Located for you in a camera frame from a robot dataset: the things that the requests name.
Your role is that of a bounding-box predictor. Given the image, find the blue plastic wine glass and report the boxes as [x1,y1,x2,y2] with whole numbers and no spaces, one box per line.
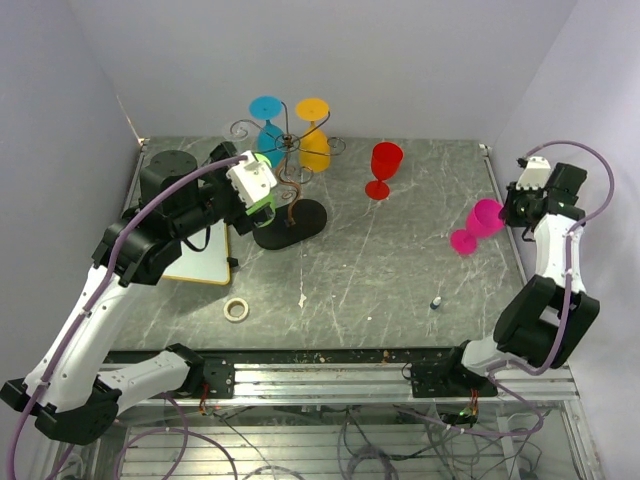
[249,96,285,168]

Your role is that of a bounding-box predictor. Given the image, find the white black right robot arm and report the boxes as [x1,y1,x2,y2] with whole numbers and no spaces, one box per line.
[440,156,600,396]

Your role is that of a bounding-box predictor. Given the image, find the yellow-framed whiteboard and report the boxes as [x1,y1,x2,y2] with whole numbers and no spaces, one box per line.
[162,222,231,285]

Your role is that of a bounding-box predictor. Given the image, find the aluminium mounting rail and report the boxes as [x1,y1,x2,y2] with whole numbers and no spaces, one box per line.
[99,349,576,406]

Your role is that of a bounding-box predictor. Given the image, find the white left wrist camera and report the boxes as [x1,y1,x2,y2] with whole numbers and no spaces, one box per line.
[226,150,278,209]

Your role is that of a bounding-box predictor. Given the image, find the small blue-capped bottle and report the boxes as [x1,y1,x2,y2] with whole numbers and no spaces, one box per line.
[430,296,442,310]

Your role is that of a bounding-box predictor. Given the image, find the copper wire wine glass rack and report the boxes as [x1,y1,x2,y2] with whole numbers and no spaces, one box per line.
[241,98,346,251]

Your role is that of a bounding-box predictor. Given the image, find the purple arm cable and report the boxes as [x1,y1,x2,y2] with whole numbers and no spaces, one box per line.
[487,140,615,436]
[8,153,251,480]

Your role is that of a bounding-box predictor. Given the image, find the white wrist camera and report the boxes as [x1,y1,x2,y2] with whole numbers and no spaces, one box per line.
[226,150,278,209]
[516,156,551,190]

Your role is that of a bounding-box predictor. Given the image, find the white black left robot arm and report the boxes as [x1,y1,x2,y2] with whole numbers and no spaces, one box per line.
[1,142,277,445]

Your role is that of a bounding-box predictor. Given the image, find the masking tape roll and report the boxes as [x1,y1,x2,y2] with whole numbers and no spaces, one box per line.
[223,297,250,324]

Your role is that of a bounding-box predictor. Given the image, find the orange plastic wine glass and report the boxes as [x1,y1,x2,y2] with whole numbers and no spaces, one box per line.
[295,98,331,173]

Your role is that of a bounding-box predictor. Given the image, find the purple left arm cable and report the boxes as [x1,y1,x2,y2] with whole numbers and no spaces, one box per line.
[8,153,251,480]

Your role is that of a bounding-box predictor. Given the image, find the clear wine glass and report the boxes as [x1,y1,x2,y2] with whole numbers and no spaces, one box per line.
[221,120,254,150]

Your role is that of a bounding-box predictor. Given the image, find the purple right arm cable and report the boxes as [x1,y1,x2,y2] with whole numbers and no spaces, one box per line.
[487,140,615,436]

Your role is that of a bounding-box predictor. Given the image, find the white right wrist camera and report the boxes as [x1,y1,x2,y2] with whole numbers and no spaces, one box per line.
[516,156,551,190]

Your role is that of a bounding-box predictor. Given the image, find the green plastic wine glass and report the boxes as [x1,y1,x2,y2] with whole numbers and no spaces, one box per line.
[246,153,276,228]

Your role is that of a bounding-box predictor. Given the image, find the pink plastic wine glass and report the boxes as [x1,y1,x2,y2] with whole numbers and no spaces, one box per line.
[450,198,505,256]

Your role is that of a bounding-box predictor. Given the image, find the red plastic wine glass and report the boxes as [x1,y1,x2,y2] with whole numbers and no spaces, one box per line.
[365,142,404,201]

